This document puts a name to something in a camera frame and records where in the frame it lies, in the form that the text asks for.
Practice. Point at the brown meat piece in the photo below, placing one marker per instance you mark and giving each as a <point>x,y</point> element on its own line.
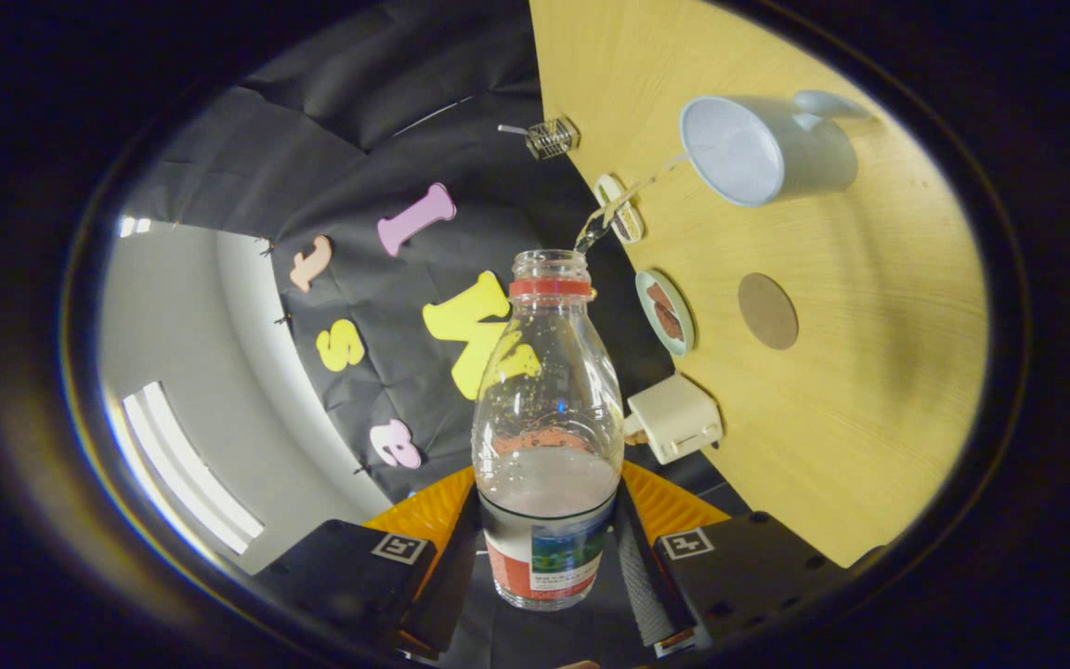
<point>671,325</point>
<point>659,297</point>

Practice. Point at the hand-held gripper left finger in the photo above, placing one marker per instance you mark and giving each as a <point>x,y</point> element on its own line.
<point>447,595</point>

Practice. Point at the round brown coaster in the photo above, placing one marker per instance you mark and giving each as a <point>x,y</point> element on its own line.
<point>768,311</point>

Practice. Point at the long ceiling light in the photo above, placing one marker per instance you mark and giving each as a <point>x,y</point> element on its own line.
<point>191,474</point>

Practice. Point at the small ceiling light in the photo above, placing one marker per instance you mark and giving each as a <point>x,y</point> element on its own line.
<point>134,226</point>

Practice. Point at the clear juice bottle red label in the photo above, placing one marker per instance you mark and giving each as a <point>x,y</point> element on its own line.
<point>549,530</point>

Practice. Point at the white toaster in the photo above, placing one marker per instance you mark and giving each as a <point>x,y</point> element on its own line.
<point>679,418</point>

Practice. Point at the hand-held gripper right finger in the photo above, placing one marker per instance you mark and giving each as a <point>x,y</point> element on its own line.
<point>644,585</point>

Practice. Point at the white divided grain dish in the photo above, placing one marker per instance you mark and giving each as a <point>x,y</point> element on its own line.
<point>630,228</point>

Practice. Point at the white cup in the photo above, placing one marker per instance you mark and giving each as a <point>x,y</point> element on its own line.
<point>814,149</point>

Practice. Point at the bread slice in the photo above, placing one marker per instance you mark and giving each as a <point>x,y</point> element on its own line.
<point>633,429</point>

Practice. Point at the light blue plate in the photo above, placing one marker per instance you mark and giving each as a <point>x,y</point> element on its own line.
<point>681,346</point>

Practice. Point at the metal spoon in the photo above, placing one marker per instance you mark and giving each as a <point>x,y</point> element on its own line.
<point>512,129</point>

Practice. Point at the wooden table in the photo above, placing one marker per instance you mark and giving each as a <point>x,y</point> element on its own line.
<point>869,372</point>

